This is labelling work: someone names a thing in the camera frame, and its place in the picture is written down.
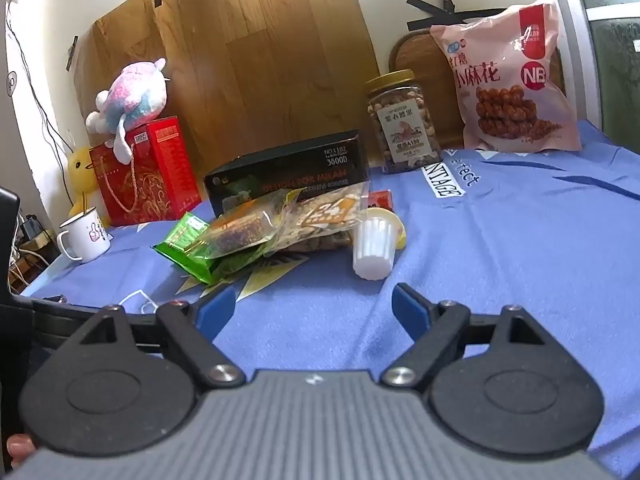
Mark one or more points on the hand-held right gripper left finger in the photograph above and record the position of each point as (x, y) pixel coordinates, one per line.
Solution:
(217, 310)

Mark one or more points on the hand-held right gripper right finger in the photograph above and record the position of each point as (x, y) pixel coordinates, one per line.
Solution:
(407, 307)

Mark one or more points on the clear nut snack packet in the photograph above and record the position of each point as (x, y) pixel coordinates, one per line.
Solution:
(320, 215)

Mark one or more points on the person's left hand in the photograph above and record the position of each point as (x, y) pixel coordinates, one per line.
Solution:
(20, 447)

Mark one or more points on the white ribbed plastic cup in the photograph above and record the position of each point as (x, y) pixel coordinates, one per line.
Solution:
(372, 250)

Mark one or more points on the green snack packet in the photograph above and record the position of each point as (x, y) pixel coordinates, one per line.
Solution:
(185, 245)

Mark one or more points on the white enamel mug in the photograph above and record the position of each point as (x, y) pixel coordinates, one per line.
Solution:
(90, 237)

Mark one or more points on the clear packet with brown bar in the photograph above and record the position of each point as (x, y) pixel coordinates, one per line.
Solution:
(240, 232)

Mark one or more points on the yellow duck plush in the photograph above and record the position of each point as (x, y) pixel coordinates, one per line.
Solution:
(82, 172)

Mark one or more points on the small red box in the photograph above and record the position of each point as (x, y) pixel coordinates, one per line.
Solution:
(381, 200)

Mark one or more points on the blue printed cloth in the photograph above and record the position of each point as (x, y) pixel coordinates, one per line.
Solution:
(500, 240)

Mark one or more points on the long black box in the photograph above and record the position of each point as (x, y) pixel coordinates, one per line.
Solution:
(280, 170)

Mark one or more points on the tall red box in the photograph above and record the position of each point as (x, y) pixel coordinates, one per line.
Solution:
(170, 160)

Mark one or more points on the clear nut jar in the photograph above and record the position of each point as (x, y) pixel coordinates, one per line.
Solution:
(400, 125)

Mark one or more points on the pink and blue plush toy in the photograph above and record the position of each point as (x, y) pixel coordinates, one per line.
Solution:
(135, 95)

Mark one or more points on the pink snack bag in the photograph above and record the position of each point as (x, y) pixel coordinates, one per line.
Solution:
(500, 75)

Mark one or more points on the large wooden board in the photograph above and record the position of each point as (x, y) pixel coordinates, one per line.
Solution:
(250, 60)

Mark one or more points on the round wooden board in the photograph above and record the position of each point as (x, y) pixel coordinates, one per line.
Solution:
(415, 55)

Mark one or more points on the window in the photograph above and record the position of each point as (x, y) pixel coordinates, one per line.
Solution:
(615, 60)

